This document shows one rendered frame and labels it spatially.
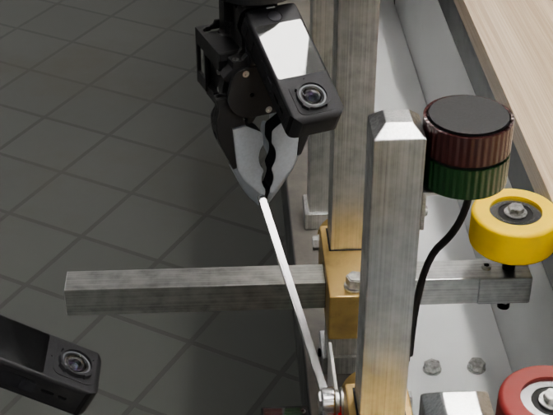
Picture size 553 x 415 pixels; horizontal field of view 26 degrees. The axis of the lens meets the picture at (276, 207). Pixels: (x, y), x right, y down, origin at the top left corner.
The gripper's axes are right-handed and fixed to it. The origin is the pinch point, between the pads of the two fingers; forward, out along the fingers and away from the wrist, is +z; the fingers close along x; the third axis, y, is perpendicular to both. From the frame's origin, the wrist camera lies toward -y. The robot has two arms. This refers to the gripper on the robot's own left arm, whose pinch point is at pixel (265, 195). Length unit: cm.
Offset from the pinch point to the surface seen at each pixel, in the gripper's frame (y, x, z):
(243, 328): 91, -32, 94
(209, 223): 129, -39, 94
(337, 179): 0.8, -7.5, 0.7
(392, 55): 77, -54, 32
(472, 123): -24.2, -4.8, -18.8
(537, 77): 15.9, -39.1, 3.7
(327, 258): 0.0, -6.2, 8.5
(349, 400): -20.2, 1.3, 6.7
